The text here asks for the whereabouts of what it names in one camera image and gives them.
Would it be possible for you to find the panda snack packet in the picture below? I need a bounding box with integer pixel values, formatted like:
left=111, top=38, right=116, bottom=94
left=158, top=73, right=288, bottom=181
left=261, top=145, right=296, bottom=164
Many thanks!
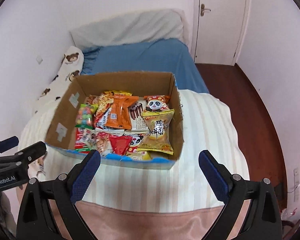
left=143, top=95, right=170, bottom=112
left=126, top=133, right=145, bottom=155

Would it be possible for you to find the white door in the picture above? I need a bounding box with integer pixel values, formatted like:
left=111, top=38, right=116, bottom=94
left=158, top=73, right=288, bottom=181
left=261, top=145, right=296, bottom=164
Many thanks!
left=191, top=0, right=250, bottom=66

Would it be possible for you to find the striped pink quilt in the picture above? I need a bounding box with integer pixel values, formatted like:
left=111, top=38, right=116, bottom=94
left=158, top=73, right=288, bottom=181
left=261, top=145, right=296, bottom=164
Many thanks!
left=16, top=88, right=251, bottom=240

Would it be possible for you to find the grey pillow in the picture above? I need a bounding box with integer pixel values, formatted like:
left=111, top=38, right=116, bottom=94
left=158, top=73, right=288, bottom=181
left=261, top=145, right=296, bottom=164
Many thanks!
left=70, top=9, right=189, bottom=49

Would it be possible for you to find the blue bed sheet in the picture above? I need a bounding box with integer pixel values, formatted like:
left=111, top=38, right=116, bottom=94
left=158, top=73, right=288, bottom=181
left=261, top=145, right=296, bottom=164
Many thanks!
left=81, top=38, right=209, bottom=93

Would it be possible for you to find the wall socket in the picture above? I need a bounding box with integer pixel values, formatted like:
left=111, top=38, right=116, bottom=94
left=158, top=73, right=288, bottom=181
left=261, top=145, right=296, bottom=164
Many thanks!
left=294, top=168, right=300, bottom=202

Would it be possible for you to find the colourful candy ball bag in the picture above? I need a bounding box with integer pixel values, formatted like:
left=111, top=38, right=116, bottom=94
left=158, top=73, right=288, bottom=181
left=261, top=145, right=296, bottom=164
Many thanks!
left=75, top=104, right=98, bottom=129

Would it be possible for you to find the red long snack packet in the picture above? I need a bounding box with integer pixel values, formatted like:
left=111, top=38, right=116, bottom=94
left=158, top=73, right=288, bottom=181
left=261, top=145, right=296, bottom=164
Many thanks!
left=75, top=127, right=96, bottom=154

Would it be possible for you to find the red triangular snack packet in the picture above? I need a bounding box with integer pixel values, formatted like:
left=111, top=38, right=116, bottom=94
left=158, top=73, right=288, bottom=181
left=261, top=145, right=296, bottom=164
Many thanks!
left=109, top=134, right=132, bottom=155

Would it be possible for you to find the cardboard milk box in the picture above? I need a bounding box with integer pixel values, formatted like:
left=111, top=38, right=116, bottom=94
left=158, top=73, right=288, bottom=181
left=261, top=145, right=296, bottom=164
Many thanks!
left=45, top=72, right=184, bottom=170

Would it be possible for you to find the door handle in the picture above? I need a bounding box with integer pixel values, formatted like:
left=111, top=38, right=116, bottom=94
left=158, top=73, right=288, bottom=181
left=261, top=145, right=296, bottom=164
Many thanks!
left=200, top=3, right=211, bottom=17

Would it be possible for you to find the yellow packet at back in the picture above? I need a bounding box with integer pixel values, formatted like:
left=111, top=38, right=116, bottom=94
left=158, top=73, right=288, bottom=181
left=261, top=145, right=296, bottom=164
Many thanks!
left=104, top=90, right=132, bottom=96

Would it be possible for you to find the orange snack packet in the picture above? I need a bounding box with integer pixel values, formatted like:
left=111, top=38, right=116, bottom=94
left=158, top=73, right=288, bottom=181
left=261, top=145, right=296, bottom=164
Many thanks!
left=106, top=95, right=139, bottom=130

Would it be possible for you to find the white cookie packet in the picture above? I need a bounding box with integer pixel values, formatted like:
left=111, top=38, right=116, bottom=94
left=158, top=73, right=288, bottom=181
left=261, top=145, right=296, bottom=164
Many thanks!
left=95, top=128, right=125, bottom=157

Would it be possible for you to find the chocolate stick box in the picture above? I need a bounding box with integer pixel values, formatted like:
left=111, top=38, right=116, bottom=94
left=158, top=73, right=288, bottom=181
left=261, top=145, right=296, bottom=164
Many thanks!
left=128, top=100, right=149, bottom=132

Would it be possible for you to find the yellow chip packet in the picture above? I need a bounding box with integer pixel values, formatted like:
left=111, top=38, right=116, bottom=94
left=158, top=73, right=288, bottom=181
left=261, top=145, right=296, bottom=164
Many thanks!
left=137, top=109, right=174, bottom=155

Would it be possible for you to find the cheese noodle packet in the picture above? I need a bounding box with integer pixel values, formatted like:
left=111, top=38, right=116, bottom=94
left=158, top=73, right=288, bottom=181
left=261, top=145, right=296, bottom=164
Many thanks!
left=93, top=91, right=114, bottom=128

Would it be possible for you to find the bear print bolster pillow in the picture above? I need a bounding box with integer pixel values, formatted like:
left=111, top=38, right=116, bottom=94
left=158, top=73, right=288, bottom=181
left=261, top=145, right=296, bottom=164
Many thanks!
left=33, top=46, right=84, bottom=113

